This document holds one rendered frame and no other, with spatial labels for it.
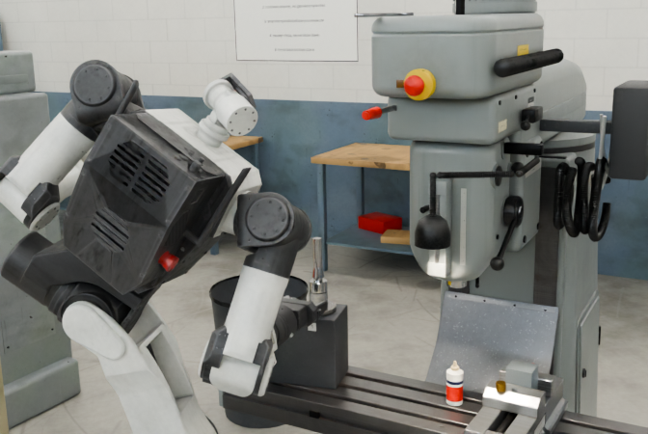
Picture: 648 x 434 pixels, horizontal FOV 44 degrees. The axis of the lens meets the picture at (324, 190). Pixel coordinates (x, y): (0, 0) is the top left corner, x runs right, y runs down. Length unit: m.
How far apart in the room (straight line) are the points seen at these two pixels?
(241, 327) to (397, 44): 0.62
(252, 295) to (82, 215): 0.34
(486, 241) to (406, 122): 0.31
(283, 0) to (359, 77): 0.93
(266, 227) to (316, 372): 0.74
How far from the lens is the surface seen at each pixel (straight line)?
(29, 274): 1.71
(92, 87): 1.57
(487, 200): 1.74
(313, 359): 2.08
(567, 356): 2.31
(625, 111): 1.92
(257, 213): 1.43
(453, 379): 1.99
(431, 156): 1.74
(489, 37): 1.57
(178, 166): 1.38
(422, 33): 1.58
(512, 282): 2.25
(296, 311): 1.89
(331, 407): 2.02
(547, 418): 1.95
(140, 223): 1.44
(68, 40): 8.46
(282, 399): 2.09
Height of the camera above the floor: 1.89
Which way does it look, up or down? 12 degrees down
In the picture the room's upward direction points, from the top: 1 degrees counter-clockwise
